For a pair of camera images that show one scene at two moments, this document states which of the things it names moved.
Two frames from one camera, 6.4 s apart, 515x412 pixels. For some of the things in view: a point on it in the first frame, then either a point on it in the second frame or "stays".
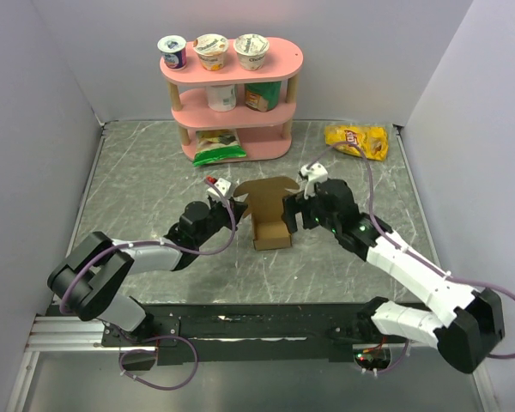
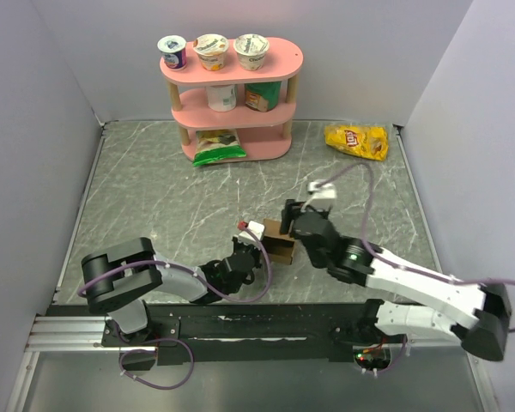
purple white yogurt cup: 173,49 stays
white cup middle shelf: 221,97 stays
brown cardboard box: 265,196 to 279,247
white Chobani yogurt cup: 251,49 stays
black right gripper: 292,205 to 291,209
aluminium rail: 70,334 stays
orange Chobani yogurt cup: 211,49 stays
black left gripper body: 220,215 to 253,250
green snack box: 263,96 stays
